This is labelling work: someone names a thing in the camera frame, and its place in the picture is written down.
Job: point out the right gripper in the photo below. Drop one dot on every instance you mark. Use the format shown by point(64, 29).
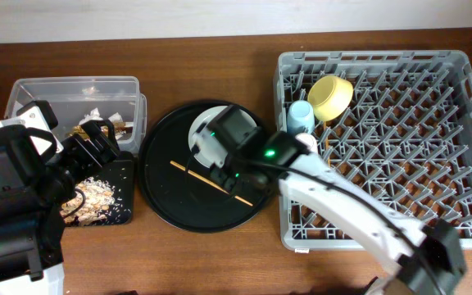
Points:
point(218, 172)

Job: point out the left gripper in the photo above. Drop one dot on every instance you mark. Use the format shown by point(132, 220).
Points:
point(83, 149)

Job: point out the white napkin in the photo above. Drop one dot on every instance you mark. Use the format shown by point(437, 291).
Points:
point(115, 119)

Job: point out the food scraps and rice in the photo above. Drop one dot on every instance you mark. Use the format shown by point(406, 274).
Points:
point(98, 202)

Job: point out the gold snack wrapper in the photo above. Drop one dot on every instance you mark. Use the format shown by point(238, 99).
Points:
point(121, 130)

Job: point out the pink cup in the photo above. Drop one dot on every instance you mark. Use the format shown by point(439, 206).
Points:
point(308, 140)

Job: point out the blue cup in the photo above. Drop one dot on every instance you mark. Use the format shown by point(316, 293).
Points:
point(300, 118)

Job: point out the yellow bowl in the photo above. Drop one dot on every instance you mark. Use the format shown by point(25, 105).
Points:
point(330, 96)

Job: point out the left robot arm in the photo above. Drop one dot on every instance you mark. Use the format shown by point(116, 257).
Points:
point(35, 181)

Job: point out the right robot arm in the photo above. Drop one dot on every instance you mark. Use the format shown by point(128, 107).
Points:
point(418, 259)

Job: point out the grey dishwasher rack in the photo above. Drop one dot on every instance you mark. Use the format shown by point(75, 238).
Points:
point(406, 136)

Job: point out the black rectangular tray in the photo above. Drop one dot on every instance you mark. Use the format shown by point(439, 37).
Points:
point(120, 171)

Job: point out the round black serving tray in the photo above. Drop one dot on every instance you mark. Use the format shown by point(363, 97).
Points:
point(178, 198)

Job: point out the pale grey plate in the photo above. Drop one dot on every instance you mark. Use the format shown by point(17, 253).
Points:
point(199, 123)

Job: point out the clear plastic bin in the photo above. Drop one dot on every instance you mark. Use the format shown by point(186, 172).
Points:
point(72, 98)

